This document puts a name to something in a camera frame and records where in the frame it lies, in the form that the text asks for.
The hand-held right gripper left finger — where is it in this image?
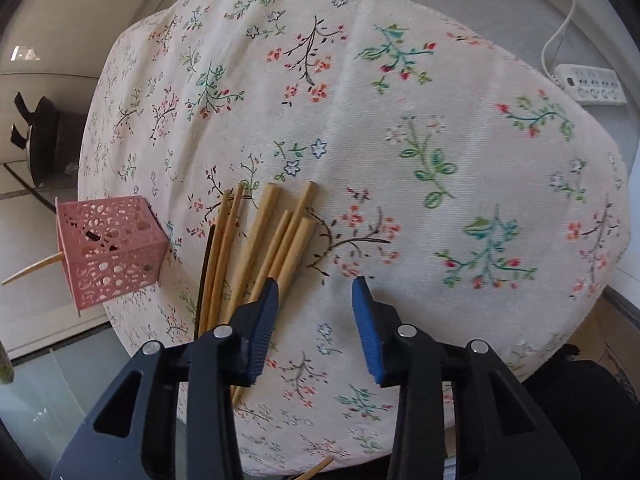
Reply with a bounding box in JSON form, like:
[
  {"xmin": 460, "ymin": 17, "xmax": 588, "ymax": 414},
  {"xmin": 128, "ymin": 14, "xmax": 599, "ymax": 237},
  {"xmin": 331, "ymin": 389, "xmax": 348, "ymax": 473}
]
[{"xmin": 50, "ymin": 277, "xmax": 280, "ymax": 480}]

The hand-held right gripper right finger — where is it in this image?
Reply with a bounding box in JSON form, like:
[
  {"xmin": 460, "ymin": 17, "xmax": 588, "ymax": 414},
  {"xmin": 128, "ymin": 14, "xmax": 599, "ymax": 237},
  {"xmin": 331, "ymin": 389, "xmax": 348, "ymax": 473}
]
[{"xmin": 351, "ymin": 276, "xmax": 583, "ymax": 480}]

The black chopstick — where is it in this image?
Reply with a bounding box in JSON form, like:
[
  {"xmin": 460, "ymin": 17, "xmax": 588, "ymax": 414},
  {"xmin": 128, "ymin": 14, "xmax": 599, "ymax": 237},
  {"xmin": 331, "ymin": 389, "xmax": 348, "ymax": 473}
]
[{"xmin": 196, "ymin": 226, "xmax": 216, "ymax": 337}]

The thick pale bamboo chopstick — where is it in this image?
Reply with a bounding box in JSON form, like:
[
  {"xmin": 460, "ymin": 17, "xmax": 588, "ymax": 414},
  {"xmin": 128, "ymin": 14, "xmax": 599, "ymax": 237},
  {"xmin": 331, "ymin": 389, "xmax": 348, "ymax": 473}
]
[
  {"xmin": 222, "ymin": 182, "xmax": 281, "ymax": 321},
  {"xmin": 231, "ymin": 216, "xmax": 316, "ymax": 406},
  {"xmin": 250, "ymin": 210, "xmax": 293, "ymax": 296},
  {"xmin": 247, "ymin": 180, "xmax": 318, "ymax": 306}
]

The thin curved wooden chopstick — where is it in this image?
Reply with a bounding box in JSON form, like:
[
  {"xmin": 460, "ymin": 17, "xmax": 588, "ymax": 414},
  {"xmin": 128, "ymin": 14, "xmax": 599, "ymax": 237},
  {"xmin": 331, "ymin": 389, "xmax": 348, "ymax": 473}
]
[
  {"xmin": 201, "ymin": 189, "xmax": 234, "ymax": 336},
  {"xmin": 294, "ymin": 456, "xmax": 335, "ymax": 480},
  {"xmin": 210, "ymin": 182, "xmax": 246, "ymax": 331},
  {"xmin": 1, "ymin": 255, "xmax": 63, "ymax": 286}
]

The pink perforated utensil holder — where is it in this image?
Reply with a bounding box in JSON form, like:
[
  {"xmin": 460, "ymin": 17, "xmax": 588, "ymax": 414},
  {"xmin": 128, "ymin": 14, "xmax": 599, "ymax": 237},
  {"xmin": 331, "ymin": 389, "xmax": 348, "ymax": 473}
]
[{"xmin": 55, "ymin": 195, "xmax": 168, "ymax": 311}]

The floral tablecloth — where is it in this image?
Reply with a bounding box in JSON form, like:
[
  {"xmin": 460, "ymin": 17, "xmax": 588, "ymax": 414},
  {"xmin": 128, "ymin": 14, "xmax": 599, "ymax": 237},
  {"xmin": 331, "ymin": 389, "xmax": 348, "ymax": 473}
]
[{"xmin": 77, "ymin": 0, "xmax": 630, "ymax": 478}]

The plastic bag of green vegetables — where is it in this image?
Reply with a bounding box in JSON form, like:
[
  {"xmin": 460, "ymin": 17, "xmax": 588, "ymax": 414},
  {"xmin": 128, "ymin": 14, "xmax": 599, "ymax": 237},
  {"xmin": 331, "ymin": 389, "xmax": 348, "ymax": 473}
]
[{"xmin": 0, "ymin": 341, "xmax": 14, "ymax": 386}]

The brown bucket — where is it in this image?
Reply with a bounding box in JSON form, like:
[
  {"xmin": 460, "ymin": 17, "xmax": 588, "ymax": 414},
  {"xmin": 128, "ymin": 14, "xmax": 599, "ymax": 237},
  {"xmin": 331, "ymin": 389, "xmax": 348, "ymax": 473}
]
[{"xmin": 55, "ymin": 110, "xmax": 88, "ymax": 176}]

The black wok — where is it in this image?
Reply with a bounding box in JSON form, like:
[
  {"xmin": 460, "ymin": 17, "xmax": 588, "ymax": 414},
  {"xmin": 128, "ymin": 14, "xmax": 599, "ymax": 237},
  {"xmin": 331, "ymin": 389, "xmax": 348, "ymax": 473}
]
[{"xmin": 10, "ymin": 92, "xmax": 63, "ymax": 188}]

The white power strip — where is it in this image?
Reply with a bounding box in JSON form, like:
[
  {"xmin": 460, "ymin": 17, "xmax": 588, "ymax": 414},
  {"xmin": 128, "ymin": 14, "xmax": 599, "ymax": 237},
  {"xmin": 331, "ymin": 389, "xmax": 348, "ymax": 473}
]
[{"xmin": 554, "ymin": 63, "xmax": 627, "ymax": 106}]

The white power cable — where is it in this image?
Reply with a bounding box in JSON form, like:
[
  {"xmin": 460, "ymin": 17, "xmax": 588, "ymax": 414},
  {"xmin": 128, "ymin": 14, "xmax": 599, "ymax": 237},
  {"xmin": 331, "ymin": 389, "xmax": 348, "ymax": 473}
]
[{"xmin": 541, "ymin": 0, "xmax": 578, "ymax": 81}]

